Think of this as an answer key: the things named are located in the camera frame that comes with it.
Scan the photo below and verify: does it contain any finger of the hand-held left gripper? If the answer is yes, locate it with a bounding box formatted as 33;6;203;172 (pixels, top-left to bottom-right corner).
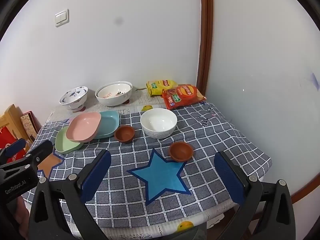
0;140;54;178
0;138;27;164

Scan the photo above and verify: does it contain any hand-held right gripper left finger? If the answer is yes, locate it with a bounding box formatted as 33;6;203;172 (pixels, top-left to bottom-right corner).
28;149;112;240

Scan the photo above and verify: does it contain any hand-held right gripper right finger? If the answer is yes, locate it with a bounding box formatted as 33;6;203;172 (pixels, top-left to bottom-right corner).
214;151;299;240

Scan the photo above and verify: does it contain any small brown bowl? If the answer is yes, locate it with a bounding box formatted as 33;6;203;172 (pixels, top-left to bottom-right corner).
168;141;194;162
114;126;135;143

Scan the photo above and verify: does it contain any brown oval plate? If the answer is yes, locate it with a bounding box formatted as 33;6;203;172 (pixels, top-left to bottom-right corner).
66;112;102;142

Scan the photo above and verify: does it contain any teal plate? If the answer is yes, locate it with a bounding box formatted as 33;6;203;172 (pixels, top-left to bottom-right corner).
94;110;120;139

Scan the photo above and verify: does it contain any white bowl grey vine print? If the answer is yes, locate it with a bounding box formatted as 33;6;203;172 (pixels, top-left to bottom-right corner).
140;108;178;139

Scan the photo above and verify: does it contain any red box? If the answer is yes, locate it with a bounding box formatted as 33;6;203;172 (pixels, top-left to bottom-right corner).
0;126;25;164

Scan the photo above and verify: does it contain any patterned beige book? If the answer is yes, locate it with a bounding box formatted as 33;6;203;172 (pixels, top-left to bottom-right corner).
20;110;43;143

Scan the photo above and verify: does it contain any green plate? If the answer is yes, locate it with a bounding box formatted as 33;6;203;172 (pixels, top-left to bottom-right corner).
55;126;84;154

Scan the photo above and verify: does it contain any wooden board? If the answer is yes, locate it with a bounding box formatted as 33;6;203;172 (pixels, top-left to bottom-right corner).
0;104;33;143

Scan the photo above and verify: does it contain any grey checked star cloth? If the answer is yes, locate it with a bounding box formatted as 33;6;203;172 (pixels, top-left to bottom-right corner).
21;101;272;228

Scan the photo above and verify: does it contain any white bowl blue crane print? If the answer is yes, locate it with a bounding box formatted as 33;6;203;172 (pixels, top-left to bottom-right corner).
59;86;89;112

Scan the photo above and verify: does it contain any brown wooden baseboard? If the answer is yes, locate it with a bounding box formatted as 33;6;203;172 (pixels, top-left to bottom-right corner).
290;155;320;204

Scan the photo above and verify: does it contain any large white bowl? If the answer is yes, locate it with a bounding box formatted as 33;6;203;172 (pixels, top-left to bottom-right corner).
95;81;133;106

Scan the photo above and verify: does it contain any white bowl pink inner print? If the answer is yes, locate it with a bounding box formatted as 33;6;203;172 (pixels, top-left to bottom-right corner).
97;84;132;99

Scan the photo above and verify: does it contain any red chip bag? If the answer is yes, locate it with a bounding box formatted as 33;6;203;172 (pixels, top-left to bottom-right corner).
161;84;207;110

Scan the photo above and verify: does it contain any yellow chip bag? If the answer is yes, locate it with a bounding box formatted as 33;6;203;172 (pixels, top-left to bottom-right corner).
146;79;178;97

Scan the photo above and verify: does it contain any white light switch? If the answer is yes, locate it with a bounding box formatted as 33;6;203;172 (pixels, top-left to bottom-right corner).
54;9;70;27

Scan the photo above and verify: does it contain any brown wooden door frame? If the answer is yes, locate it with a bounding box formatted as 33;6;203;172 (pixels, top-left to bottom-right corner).
196;0;214;103

